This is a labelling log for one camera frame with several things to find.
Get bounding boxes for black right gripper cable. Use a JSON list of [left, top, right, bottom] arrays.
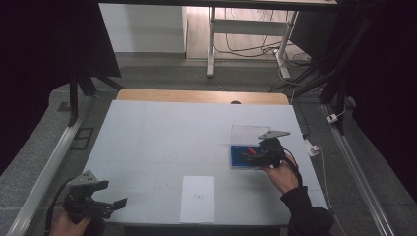
[[282, 147, 305, 189]]

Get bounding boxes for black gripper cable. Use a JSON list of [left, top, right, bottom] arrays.
[[282, 147, 305, 189], [44, 177, 77, 232]]

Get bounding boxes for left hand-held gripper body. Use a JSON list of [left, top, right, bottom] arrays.
[[63, 169, 114, 225]]

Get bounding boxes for white power adapter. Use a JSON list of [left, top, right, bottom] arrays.
[[306, 139, 321, 158]]

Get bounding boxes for person's left hand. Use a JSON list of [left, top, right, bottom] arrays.
[[48, 208, 93, 236]]

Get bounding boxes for metal floor rail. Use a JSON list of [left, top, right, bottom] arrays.
[[5, 94, 96, 236], [320, 103, 398, 236]]

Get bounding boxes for person's right hand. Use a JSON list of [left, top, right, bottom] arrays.
[[261, 154, 300, 195]]

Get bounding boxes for black curtain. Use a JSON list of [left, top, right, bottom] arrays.
[[0, 0, 123, 176], [289, 0, 417, 203]]

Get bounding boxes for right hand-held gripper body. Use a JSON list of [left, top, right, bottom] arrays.
[[257, 129, 292, 169]]

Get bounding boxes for white cable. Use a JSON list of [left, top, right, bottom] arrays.
[[318, 146, 349, 236]]

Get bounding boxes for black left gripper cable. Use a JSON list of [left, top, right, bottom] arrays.
[[44, 177, 77, 232]]

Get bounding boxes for white desk frame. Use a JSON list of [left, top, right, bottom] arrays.
[[206, 6, 300, 80]]

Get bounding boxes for clear plastic box blue base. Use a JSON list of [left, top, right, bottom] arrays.
[[229, 124, 273, 171]]

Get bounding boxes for black floor cables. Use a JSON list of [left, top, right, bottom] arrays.
[[213, 9, 314, 68]]

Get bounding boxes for white paper sheet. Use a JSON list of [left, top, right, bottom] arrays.
[[179, 175, 216, 224]]

